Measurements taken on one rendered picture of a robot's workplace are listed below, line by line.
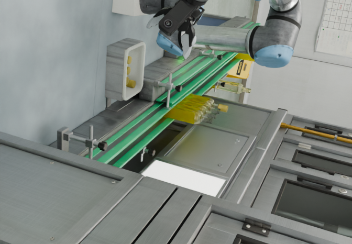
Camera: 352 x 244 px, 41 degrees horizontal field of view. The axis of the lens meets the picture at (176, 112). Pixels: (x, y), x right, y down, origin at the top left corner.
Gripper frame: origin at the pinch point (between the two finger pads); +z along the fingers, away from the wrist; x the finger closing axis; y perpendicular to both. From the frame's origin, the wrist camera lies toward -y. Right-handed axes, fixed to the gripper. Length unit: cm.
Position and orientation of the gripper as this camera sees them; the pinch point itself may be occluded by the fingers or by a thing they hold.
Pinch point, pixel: (164, 44)
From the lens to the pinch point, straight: 140.2
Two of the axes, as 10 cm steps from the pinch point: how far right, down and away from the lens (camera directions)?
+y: 5.0, -5.5, 6.7
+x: -7.7, -6.4, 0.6
